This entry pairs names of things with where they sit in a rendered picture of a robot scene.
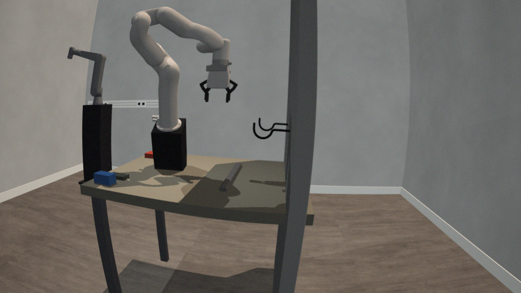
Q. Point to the blue rectangular block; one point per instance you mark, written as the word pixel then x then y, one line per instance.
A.
pixel 104 178

